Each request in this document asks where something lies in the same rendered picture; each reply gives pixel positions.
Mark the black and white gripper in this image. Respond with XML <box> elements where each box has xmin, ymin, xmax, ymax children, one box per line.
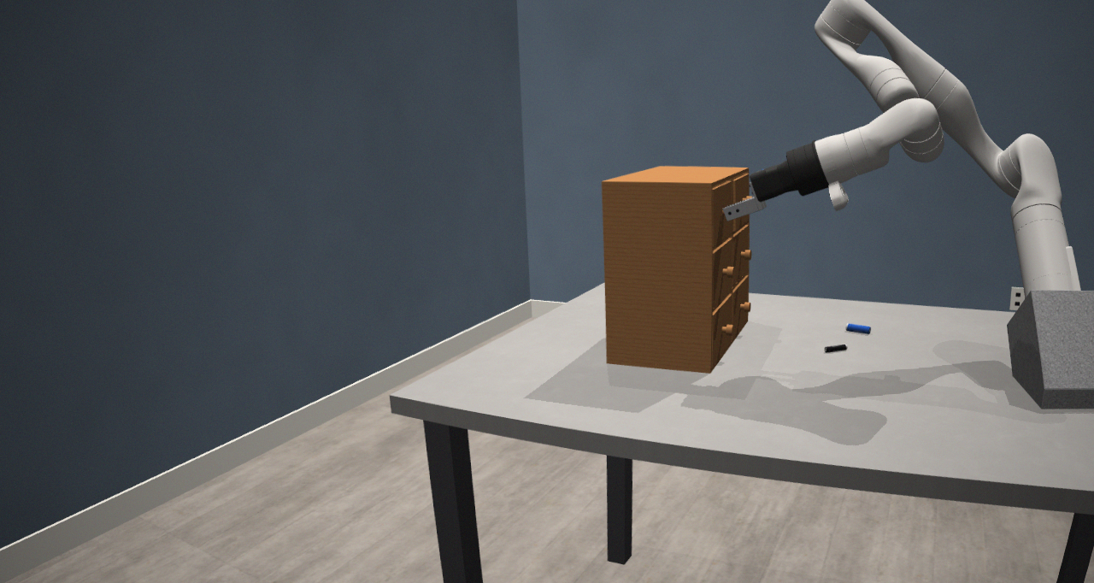
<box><xmin>723</xmin><ymin>133</ymin><xmax>858</xmax><ymax>221</ymax></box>

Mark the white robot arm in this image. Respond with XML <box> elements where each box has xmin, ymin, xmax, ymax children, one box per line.
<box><xmin>815</xmin><ymin>0</ymin><xmax>1081</xmax><ymax>298</ymax></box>

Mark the small brown wooden chest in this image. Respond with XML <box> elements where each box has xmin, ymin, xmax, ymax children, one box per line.
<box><xmin>602</xmin><ymin>166</ymin><xmax>750</xmax><ymax>374</ymax></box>

